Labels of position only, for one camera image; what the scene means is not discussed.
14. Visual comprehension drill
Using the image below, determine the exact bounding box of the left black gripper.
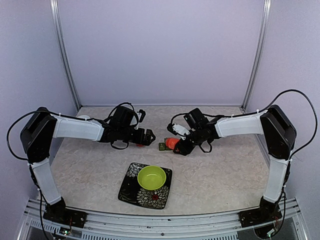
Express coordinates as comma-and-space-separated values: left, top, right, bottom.
118, 126, 156, 146

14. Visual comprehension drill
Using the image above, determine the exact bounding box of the red pill bottle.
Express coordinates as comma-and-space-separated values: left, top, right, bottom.
165, 137, 180, 150

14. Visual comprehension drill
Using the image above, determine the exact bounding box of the green pill organizer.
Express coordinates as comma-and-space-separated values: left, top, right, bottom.
158, 137, 172, 151

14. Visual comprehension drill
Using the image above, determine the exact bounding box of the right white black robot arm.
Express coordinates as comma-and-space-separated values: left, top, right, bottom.
167, 101, 312, 222

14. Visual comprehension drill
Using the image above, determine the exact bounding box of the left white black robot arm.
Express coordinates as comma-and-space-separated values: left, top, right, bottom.
6, 102, 156, 223

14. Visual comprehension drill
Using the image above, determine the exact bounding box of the lime green bowl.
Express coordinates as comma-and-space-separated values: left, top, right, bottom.
137, 165, 167, 191

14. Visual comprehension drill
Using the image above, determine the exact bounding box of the black floral square plate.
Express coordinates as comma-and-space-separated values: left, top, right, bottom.
118, 162, 173, 210

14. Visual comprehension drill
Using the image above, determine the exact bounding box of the white ceramic bowl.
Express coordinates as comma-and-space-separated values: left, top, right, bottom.
77, 115, 91, 120

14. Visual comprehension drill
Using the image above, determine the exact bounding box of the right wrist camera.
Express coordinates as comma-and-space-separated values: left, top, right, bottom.
167, 123, 177, 135

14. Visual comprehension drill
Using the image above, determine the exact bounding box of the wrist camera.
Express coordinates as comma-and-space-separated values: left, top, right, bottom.
167, 123, 177, 135
137, 109, 146, 123

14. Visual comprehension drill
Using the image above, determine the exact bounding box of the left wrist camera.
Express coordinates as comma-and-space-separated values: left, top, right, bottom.
137, 109, 146, 123

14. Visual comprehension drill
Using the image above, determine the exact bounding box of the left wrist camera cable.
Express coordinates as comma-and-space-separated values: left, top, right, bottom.
107, 101, 140, 121

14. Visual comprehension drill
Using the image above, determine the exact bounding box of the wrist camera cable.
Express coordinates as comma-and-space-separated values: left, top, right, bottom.
169, 112, 223, 126
107, 101, 140, 121

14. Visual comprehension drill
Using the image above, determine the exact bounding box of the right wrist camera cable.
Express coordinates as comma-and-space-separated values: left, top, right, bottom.
169, 112, 223, 126

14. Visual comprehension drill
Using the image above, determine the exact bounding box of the front aluminium rail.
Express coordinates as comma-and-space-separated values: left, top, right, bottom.
24, 197, 301, 240

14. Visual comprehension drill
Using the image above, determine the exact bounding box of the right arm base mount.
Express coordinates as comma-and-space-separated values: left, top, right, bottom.
238, 205, 283, 228

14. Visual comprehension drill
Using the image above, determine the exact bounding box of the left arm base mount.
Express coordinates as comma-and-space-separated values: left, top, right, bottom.
43, 208, 87, 228

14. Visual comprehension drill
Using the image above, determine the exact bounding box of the right aluminium frame post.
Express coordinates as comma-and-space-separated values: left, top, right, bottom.
241, 0, 272, 111

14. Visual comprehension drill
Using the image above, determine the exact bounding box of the aluminium frame post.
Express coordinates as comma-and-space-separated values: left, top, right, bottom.
241, 0, 272, 111
50, 0, 82, 111

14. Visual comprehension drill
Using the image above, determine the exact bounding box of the left aluminium frame post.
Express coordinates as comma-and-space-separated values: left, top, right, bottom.
50, 0, 82, 111

